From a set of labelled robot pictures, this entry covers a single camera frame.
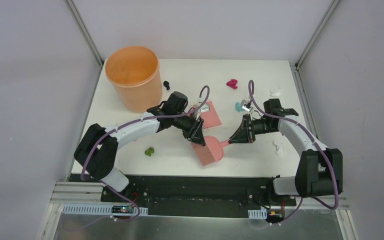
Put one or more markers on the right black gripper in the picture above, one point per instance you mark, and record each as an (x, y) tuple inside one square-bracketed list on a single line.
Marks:
[(241, 135)]

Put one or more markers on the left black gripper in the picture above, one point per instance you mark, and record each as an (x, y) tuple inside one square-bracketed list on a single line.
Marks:
[(194, 128)]

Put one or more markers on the pink hand brush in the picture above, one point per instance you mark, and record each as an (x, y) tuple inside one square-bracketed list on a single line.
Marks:
[(212, 152)]

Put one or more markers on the pink plastic dustpan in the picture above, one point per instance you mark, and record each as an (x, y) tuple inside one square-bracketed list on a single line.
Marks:
[(210, 116)]

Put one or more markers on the cyan paper scrap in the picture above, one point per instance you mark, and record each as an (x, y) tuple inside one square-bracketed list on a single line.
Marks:
[(239, 107)]

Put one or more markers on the white paper scrap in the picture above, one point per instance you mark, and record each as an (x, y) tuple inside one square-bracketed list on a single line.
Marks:
[(275, 92), (279, 149)]

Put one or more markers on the magenta paper scrap top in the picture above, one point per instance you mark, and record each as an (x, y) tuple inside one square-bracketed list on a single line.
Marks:
[(232, 83)]

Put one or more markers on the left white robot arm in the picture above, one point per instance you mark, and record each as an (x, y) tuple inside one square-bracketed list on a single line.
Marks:
[(97, 150)]

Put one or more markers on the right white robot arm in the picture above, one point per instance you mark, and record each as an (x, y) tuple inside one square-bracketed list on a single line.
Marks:
[(320, 168)]

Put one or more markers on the green paper scrap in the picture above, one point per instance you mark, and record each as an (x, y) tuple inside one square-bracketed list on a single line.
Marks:
[(149, 152)]

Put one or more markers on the black paper scrap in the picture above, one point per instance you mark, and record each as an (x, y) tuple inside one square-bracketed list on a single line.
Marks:
[(166, 84)]

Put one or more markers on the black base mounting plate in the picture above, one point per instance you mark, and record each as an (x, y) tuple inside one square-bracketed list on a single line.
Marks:
[(199, 196)]

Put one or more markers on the orange plastic bucket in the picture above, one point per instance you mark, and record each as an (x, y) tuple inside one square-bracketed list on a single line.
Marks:
[(134, 72)]

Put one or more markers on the right white cable duct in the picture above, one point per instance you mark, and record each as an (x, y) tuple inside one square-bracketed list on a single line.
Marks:
[(257, 214)]

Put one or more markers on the white cable duct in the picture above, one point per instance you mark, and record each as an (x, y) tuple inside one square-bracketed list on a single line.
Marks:
[(257, 214), (121, 210)]

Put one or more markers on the left white cable duct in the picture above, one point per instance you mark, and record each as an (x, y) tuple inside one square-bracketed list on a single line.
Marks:
[(121, 210)]

